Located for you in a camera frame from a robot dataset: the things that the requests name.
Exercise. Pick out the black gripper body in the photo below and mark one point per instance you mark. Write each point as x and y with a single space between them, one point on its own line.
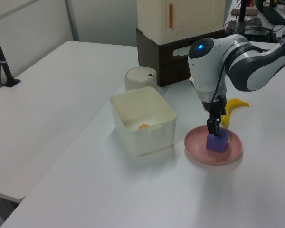
215 107

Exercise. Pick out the small beige lidded trash can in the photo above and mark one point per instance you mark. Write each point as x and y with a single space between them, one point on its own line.
140 76

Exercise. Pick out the dark wooden drawer box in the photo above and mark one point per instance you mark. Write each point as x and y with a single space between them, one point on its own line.
166 71

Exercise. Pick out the black monitor stand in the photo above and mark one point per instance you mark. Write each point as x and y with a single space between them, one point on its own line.
242 10

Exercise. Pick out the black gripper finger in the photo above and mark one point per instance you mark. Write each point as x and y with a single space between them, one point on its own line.
213 127

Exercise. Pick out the cream open plastic bin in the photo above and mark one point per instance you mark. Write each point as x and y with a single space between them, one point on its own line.
142 142

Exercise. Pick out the black electronics box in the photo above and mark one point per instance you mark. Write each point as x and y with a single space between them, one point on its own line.
259 34

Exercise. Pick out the small orange object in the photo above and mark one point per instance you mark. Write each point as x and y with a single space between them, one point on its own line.
143 127

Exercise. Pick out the black pole with base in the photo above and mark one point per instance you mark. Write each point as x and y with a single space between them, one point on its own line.
13 82

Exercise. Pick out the yellow toy banana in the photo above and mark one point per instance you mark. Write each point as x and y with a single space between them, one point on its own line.
235 103

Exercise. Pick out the pink round plate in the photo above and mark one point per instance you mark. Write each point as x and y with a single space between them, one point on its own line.
197 147

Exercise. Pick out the purple foam cube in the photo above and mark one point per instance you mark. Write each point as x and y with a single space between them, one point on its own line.
218 143

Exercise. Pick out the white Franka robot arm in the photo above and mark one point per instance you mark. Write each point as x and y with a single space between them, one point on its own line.
251 71

